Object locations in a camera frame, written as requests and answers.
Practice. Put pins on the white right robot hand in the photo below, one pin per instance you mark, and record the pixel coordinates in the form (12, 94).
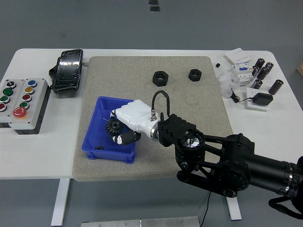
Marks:
(135, 116)

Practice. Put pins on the large black bevel gear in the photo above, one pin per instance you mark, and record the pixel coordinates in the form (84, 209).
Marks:
(114, 127)

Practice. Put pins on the small black gear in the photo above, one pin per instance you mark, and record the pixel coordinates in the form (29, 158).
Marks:
(99, 148)

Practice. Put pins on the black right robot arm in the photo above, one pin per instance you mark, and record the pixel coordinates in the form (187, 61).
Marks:
(236, 160)

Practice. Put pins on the large black hex nut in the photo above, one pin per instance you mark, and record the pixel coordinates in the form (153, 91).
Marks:
(156, 81)

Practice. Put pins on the blue plastic box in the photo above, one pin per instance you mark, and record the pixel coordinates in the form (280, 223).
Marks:
(97, 132)

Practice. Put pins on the small black hex nut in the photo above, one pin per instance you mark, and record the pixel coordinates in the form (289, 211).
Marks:
(192, 77)

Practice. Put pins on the grey button box with emergency stop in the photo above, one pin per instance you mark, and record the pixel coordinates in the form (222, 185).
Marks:
(35, 97)

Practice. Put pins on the grey button box with selector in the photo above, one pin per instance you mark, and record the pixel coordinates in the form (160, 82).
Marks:
(11, 99)

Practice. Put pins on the brown cardboard box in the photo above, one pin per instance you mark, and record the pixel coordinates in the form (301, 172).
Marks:
(300, 68)

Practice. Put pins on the grey-brown mat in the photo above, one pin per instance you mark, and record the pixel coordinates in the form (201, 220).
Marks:
(146, 165)

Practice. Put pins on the black wrapped foot pedal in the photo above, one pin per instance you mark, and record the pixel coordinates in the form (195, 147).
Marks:
(67, 71)

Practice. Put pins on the crumpled clear plastic bag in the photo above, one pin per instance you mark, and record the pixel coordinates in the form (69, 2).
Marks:
(226, 82)

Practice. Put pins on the small black cube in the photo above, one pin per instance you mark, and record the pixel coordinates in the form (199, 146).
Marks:
(217, 64)

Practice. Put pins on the black floor block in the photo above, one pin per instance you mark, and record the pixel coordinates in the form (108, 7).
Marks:
(155, 8)

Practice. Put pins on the white table leg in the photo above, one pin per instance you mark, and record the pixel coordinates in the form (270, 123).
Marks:
(234, 211)
(60, 201)

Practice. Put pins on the white circuit breaker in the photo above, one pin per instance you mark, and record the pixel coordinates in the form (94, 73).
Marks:
(243, 75)

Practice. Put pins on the flat white carton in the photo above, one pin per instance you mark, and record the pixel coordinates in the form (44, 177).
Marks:
(237, 56)

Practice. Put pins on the dark brown capacitor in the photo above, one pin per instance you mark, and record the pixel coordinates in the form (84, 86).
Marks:
(255, 71)
(269, 66)
(262, 73)
(258, 63)
(257, 84)
(275, 86)

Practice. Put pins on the black power adapter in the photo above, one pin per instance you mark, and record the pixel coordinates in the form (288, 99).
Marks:
(262, 99)

